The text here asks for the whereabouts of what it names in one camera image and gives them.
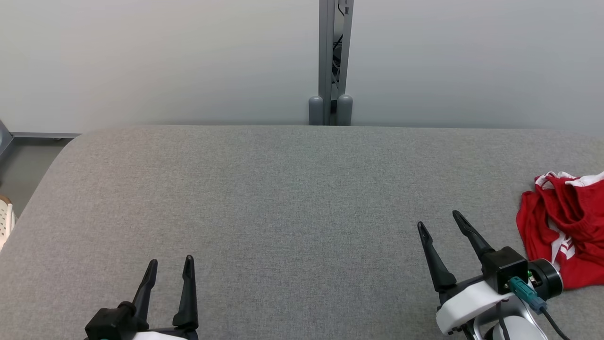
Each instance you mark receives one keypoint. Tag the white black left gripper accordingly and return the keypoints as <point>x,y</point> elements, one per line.
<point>170,335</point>

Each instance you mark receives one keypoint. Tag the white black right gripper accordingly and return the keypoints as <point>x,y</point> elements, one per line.
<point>467,302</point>

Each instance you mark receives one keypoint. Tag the red jersey with white sleeves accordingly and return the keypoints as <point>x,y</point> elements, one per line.
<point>580,222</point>

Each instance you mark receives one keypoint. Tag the cream perforated laundry basket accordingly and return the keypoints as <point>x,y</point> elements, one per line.
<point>4,222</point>

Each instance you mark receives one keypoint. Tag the grey cart leg with caster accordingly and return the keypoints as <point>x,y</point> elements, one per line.
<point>4,141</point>

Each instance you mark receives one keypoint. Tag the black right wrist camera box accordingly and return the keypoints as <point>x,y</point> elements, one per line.
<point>502,267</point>

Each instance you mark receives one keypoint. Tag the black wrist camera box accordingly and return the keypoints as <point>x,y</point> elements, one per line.
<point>502,267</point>
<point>111,326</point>

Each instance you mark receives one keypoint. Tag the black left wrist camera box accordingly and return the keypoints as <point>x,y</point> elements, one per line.
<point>111,326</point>

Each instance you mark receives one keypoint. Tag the grey metal partition post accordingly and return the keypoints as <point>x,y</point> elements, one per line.
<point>325,71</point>

